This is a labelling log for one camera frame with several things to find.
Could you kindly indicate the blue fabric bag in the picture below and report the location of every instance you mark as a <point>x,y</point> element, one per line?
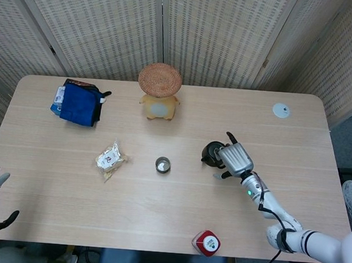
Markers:
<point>79,105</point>

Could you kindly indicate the white round table grommet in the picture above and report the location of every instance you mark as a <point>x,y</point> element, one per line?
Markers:
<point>280,110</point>

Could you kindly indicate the grey fabric under table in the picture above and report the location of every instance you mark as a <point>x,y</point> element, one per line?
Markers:
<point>26,255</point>

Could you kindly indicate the black teapot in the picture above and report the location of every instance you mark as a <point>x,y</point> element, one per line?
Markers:
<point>209,154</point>

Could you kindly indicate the light blue box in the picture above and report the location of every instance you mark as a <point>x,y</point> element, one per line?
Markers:
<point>55,109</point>

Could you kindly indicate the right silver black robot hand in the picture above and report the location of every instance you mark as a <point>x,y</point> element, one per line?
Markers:
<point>236,159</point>

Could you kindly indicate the red bottle with white cap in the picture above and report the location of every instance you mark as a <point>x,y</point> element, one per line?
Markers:
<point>205,243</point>

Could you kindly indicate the yellow plush toy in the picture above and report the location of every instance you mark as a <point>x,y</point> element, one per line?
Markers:
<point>157,110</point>

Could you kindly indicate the brown patterned packet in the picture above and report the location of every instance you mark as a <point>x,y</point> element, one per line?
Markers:
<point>80,83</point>

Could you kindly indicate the woven folding screen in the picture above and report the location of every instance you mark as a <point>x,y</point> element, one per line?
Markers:
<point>111,26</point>

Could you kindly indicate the small dark green cup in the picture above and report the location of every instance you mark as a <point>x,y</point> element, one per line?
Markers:
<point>162,166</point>

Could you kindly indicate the woven rattan round hat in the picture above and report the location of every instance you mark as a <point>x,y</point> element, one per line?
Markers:
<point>160,80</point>

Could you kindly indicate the clear snack packet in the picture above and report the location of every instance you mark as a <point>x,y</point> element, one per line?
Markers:
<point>109,159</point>

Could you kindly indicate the white paper packet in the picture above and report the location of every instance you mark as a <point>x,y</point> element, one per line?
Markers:
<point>60,94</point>

